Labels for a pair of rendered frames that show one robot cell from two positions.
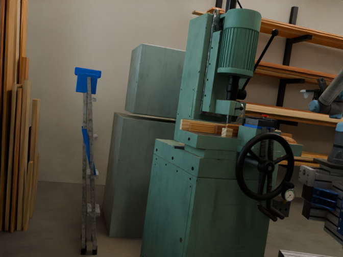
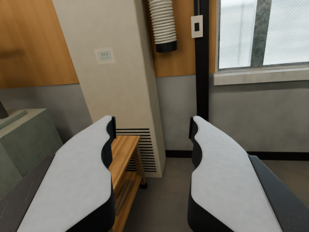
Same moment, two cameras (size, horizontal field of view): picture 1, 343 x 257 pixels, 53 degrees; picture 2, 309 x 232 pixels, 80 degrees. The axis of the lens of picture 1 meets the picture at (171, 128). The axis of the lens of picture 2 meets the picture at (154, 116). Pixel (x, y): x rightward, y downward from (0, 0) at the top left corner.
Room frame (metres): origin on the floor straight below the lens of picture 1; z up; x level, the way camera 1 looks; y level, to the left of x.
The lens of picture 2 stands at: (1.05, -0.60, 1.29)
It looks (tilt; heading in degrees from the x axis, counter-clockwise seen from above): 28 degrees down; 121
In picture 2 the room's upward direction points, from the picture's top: 9 degrees counter-clockwise
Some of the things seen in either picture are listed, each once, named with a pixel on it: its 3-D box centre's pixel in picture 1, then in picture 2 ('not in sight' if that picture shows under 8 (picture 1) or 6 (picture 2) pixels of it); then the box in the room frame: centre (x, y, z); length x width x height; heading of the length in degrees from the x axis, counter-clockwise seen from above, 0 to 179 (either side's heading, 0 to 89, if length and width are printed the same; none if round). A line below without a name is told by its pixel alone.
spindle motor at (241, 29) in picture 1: (239, 45); not in sight; (1.73, -0.28, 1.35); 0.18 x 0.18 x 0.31
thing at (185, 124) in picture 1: (233, 130); not in sight; (1.77, -0.32, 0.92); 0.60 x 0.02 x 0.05; 113
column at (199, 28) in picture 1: (205, 83); not in sight; (2.00, -0.16, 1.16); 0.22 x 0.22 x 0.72; 23
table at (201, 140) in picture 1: (246, 144); not in sight; (1.65, -0.37, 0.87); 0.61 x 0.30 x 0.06; 113
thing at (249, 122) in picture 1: (262, 122); not in sight; (1.57, -0.41, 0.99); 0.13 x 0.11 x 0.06; 113
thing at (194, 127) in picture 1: (243, 132); not in sight; (1.77, -0.37, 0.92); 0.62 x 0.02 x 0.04; 113
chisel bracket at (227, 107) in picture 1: (227, 109); not in sight; (1.75, -0.27, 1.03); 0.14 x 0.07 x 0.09; 23
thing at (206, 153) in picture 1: (229, 152); not in sight; (1.67, -0.30, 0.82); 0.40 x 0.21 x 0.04; 113
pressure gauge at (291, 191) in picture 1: (287, 196); not in sight; (1.64, -0.60, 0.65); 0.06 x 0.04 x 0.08; 113
